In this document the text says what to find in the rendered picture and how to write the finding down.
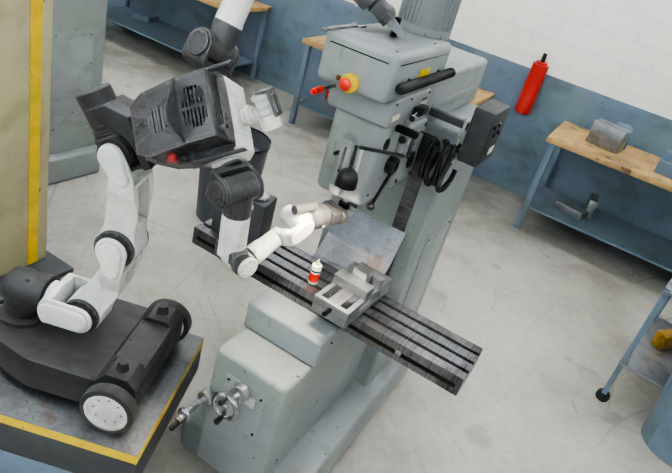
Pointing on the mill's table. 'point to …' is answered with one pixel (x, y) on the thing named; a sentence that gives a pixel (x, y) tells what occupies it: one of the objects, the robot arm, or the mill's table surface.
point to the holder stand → (262, 214)
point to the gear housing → (358, 105)
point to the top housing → (381, 59)
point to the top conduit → (424, 81)
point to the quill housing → (349, 124)
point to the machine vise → (343, 300)
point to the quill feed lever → (385, 178)
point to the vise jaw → (353, 284)
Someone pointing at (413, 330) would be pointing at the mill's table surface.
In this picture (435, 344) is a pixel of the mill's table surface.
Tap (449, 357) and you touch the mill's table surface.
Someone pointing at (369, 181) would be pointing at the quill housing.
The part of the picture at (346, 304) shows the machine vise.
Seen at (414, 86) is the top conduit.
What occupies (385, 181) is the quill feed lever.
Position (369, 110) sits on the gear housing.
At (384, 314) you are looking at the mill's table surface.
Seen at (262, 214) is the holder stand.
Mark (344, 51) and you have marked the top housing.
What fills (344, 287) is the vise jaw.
